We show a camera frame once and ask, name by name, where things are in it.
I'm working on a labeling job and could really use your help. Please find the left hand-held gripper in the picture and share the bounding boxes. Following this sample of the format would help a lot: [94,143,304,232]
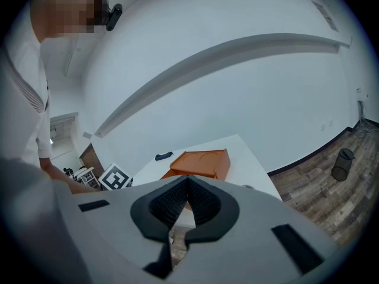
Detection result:
[98,163,133,191]

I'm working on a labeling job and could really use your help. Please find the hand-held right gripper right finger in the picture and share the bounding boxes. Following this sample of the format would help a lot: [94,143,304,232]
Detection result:
[168,175,341,284]

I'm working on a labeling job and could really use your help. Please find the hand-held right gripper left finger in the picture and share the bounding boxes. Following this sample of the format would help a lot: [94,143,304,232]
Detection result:
[54,175,190,279]

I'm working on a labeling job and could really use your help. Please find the orange box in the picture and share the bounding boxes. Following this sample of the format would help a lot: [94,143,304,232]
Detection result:
[159,148,232,211]

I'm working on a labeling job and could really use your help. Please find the person's left forearm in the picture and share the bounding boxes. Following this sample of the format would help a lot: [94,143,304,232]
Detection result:
[39,157,99,195]

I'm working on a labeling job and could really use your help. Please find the white shelf unit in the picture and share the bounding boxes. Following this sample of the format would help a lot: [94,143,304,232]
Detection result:
[63,165,101,192]

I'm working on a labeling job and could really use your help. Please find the brown wooden panel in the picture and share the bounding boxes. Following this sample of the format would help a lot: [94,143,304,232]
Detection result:
[79,143,105,178]

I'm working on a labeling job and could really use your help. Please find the black pencil case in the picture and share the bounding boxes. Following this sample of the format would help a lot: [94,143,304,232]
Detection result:
[155,150,174,162]

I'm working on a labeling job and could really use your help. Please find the white table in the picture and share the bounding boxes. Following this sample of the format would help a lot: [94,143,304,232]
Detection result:
[131,133,284,228]

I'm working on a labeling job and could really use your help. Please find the person's white shirt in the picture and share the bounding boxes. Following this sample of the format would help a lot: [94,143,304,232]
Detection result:
[0,31,53,169]

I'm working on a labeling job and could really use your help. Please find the black mesh waste basket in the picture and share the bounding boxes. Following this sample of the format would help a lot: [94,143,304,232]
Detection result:
[330,147,356,181]

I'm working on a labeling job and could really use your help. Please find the person's head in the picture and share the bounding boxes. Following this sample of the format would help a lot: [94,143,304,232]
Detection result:
[28,0,105,40]

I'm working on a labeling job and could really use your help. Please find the white wall ledge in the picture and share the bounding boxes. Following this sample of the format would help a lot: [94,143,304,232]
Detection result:
[92,33,352,139]

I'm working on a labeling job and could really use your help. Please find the black head camera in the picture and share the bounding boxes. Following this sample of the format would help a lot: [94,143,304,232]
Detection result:
[104,3,124,33]

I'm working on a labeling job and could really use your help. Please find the wall cable bundle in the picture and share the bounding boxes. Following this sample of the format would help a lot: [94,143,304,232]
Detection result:
[354,99,372,135]

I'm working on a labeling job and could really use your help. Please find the wall sign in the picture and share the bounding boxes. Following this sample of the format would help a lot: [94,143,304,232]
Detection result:
[311,0,339,33]

